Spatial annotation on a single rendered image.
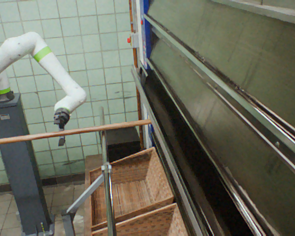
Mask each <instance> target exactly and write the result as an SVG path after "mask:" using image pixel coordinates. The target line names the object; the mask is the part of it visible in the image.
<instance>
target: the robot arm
mask: <svg viewBox="0 0 295 236"><path fill-rule="evenodd" d="M27 54H30V55H31V56H32V57H33V59H35V60H36V62H37V63H38V64H39V65H41V67H42V68H44V69H45V71H46V72H47V73H49V75H50V76H51V77H52V78H53V79H54V80H55V81H56V82H57V83H58V84H59V86H60V87H61V88H62V89H63V91H64V92H65V93H66V97H64V99H62V100H60V101H59V102H57V103H56V104H55V107H54V111H55V112H54V116H53V117H52V118H54V122H53V124H54V125H55V124H56V125H58V130H59V131H61V130H65V125H66V124H67V122H68V121H69V118H70V117H71V116H72V115H70V114H71V113H72V112H73V111H74V110H75V109H77V108H78V107H79V106H80V105H82V104H84V103H85V102H86V100H87V93H86V92H85V91H84V90H83V89H82V88H81V87H80V86H79V85H78V84H77V82H76V81H75V80H74V79H73V78H72V77H71V76H70V75H69V74H68V72H67V71H66V70H65V69H64V67H63V66H62V65H61V63H60V61H59V60H58V58H57V57H56V55H55V54H54V52H52V51H51V50H50V48H49V46H47V44H46V42H45V41H44V39H43V38H41V36H40V35H39V34H37V33H35V32H28V33H26V34H24V35H21V36H18V37H13V38H8V39H7V40H5V41H4V43H3V44H2V46H1V47H0V103H6V102H9V101H11V100H13V99H14V98H15V96H14V95H13V90H10V83H9V80H8V76H7V72H6V68H8V67H9V66H10V65H12V64H13V63H15V62H17V61H18V60H19V59H21V58H23V57H24V56H26V55H27ZM64 144H65V136H61V137H60V139H59V142H58V146H64Z"/></svg>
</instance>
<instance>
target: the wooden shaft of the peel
mask: <svg viewBox="0 0 295 236"><path fill-rule="evenodd" d="M149 124H152V123H151V119H145V120H138V121H130V122H122V123H117V124H109V125H101V126H93V127H89V128H81V129H69V130H61V131H53V132H49V133H40V134H33V135H25V136H20V137H12V138H4V139H0V144H6V143H14V142H26V141H30V140H38V139H46V138H54V137H61V136H66V135H74V134H81V133H90V132H94V131H102V130H110V129H121V128H129V127H134V126H141V125H149Z"/></svg>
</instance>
